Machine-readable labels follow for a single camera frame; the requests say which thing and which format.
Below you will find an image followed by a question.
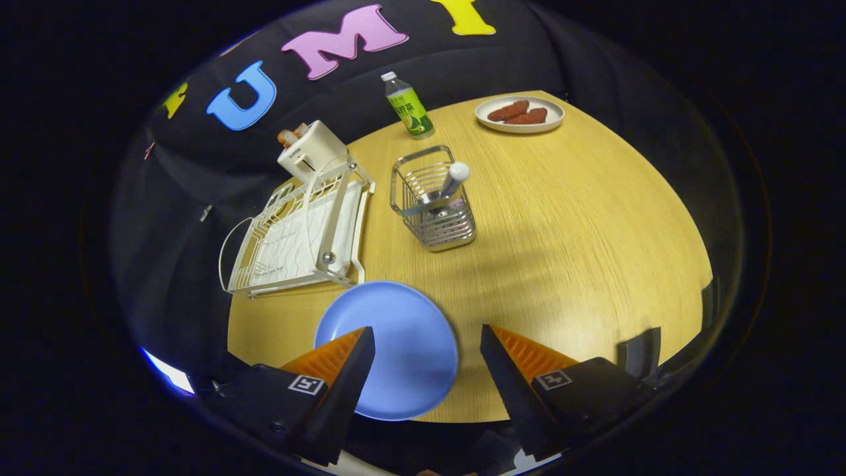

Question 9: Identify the blue plate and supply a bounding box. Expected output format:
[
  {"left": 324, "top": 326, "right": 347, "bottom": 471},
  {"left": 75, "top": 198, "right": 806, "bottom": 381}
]
[{"left": 313, "top": 281, "right": 459, "bottom": 422}]

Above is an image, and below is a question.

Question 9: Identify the green label drink bottle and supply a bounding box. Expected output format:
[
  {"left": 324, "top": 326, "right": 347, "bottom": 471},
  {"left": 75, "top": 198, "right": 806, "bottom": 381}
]
[{"left": 381, "top": 71, "right": 436, "bottom": 140}]

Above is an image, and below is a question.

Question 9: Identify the small white plate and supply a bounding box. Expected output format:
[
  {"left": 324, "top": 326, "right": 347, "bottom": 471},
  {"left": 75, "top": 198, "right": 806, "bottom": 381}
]
[{"left": 475, "top": 96, "right": 566, "bottom": 134}]

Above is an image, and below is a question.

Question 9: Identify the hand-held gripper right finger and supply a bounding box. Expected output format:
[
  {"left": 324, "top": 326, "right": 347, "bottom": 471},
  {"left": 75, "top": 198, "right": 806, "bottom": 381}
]
[{"left": 480, "top": 323, "right": 655, "bottom": 462}]

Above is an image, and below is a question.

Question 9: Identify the white toaster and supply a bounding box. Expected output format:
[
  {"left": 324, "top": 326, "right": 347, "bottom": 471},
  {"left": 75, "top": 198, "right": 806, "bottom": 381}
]
[{"left": 277, "top": 120, "right": 350, "bottom": 184}]

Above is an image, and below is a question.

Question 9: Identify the checkered handle metal spoon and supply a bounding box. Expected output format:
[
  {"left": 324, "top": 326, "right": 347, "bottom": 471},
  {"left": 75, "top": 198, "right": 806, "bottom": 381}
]
[{"left": 403, "top": 161, "right": 471, "bottom": 219}]

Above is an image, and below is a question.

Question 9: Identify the black backdrop cloth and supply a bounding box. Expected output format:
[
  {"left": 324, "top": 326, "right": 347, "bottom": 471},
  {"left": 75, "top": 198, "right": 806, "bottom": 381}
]
[{"left": 112, "top": 0, "right": 741, "bottom": 371}]

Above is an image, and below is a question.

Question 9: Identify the metal wire basket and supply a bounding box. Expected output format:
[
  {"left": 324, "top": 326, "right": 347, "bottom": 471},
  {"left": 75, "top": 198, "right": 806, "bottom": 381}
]
[{"left": 390, "top": 145, "right": 477, "bottom": 253}]

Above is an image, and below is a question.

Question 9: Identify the white wire dish rack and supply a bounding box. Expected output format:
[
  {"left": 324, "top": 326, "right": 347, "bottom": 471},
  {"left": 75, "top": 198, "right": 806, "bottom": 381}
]
[{"left": 218, "top": 156, "right": 376, "bottom": 299}]

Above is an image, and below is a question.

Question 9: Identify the red meat piece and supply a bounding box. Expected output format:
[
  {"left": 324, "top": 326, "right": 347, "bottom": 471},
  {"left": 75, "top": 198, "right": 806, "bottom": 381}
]
[
  {"left": 506, "top": 107, "right": 549, "bottom": 126},
  {"left": 487, "top": 100, "right": 530, "bottom": 122}
]

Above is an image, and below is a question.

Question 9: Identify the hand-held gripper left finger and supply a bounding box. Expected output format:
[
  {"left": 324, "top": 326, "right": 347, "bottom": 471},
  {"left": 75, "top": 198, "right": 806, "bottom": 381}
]
[{"left": 198, "top": 326, "right": 376, "bottom": 467}]

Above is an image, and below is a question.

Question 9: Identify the dark grey panel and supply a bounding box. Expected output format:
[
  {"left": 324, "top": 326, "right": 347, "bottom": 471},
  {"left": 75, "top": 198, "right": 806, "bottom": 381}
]
[{"left": 618, "top": 327, "right": 662, "bottom": 381}]

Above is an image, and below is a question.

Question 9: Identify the computer monitor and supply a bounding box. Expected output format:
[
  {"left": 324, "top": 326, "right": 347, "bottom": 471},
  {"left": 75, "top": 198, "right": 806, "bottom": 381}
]
[{"left": 141, "top": 347, "right": 196, "bottom": 397}]

